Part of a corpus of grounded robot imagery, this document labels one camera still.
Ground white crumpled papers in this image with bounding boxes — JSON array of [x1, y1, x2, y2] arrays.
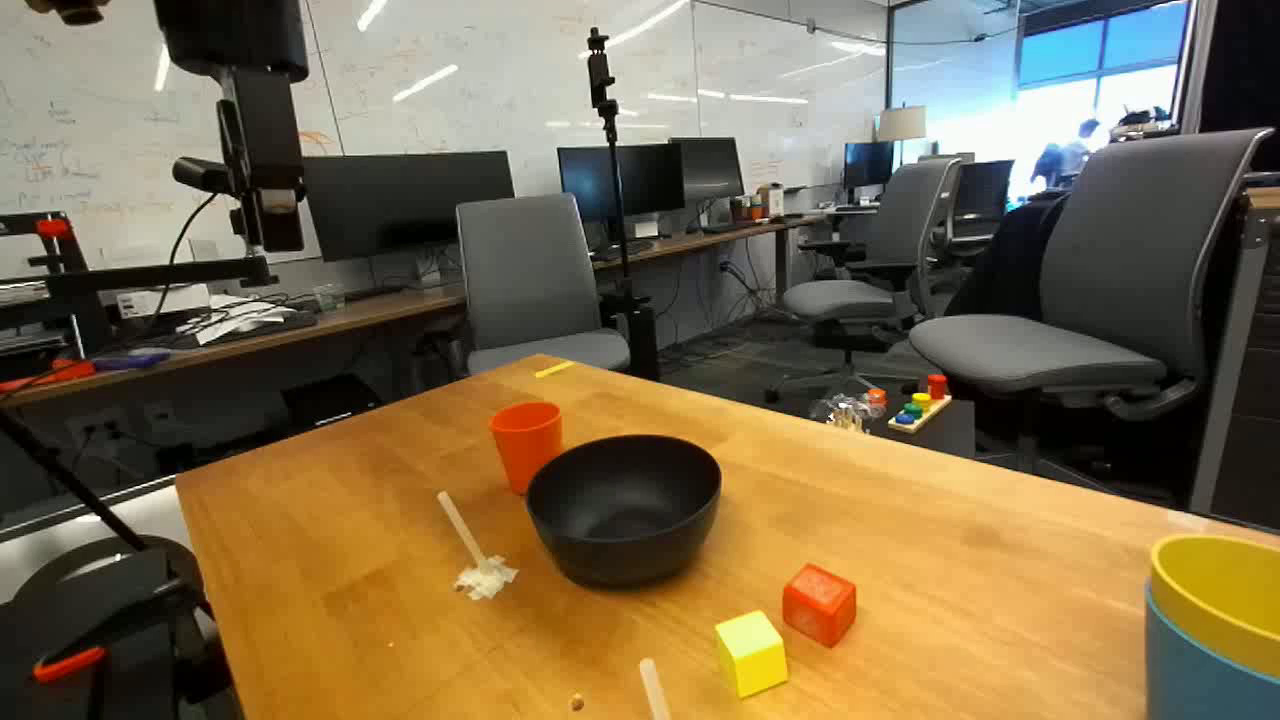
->
[[172, 291, 301, 353]]

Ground white brush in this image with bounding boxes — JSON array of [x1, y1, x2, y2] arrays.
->
[[432, 487, 521, 603]]

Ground wooden office desk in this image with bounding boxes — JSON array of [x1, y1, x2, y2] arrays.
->
[[592, 211, 835, 275]]

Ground black low side table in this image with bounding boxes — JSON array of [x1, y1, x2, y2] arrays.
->
[[883, 398, 981, 458]]

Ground armless grey office chair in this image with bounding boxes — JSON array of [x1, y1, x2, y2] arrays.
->
[[453, 188, 631, 381]]

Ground grey office chair with armrests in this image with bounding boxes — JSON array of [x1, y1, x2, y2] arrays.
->
[[905, 126, 1277, 465], [780, 156, 966, 374]]

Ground black camera tripod pole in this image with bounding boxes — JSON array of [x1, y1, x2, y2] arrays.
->
[[581, 23, 666, 385]]

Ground orange plastic cup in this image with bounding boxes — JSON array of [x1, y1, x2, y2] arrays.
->
[[489, 399, 570, 502]]

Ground black stereo camera on stand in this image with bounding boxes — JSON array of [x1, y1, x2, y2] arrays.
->
[[170, 151, 244, 200]]

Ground yellow wooden cube block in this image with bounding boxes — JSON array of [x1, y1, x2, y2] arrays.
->
[[711, 609, 792, 700]]

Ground small blue flat object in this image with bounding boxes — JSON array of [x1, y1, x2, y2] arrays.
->
[[90, 345, 177, 378]]

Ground orange wooden cube block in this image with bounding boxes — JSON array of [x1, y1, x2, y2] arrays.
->
[[780, 561, 859, 652]]

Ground black jacket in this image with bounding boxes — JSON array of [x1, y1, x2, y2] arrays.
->
[[953, 191, 1071, 323]]

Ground black plastic bowl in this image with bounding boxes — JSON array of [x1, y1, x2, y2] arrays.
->
[[526, 434, 725, 591]]

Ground yellow plastic cup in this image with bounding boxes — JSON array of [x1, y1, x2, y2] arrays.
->
[[1150, 533, 1280, 686]]

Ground long wooden workbench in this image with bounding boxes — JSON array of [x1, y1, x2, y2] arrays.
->
[[0, 288, 472, 411]]

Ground red clamp handle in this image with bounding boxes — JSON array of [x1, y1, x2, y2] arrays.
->
[[29, 642, 113, 687]]

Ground orange hand tool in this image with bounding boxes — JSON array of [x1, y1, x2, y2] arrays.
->
[[0, 356, 100, 399]]

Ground colourful ring stacker toy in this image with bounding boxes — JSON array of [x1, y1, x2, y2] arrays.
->
[[883, 369, 958, 437]]

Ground black aluminium rail frame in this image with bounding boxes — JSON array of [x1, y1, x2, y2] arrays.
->
[[0, 207, 282, 361]]

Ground person in blue shirt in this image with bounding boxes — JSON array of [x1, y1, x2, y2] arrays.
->
[[1028, 118, 1114, 191]]

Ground grey metal drawer cabinet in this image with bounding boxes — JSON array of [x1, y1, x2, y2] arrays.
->
[[1192, 186, 1280, 533]]

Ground wooden stick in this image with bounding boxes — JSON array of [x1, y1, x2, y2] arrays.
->
[[635, 652, 677, 720]]

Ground white shade desk lamp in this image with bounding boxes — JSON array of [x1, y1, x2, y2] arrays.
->
[[874, 102, 934, 147]]

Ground thin black camera cable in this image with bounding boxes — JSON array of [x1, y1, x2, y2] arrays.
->
[[147, 191, 225, 323]]

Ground blue plastic cup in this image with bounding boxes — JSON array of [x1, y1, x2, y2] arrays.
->
[[1140, 585, 1280, 720]]

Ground black tripod leg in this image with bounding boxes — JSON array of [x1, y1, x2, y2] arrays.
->
[[0, 399, 154, 553]]

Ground wide black computer monitor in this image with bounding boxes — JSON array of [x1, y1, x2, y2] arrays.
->
[[301, 147, 516, 265]]

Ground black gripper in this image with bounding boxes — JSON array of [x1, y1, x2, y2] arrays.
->
[[154, 0, 311, 257]]

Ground clear plastic toy bag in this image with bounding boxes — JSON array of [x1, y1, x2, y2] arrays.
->
[[817, 378, 892, 434]]

